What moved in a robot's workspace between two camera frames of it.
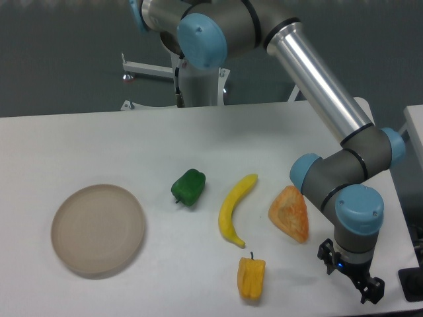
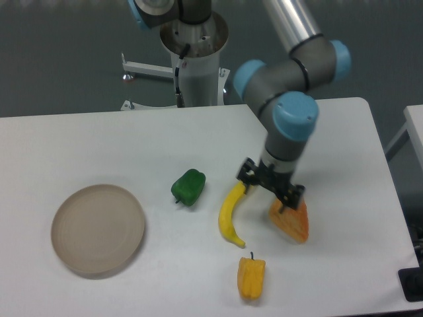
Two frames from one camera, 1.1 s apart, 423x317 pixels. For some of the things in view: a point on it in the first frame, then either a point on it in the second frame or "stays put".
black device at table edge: x=411 y=281 stays put
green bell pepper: x=189 y=187 stays put
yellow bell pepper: x=250 y=275 stays put
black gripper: x=358 y=271 to x=277 y=182
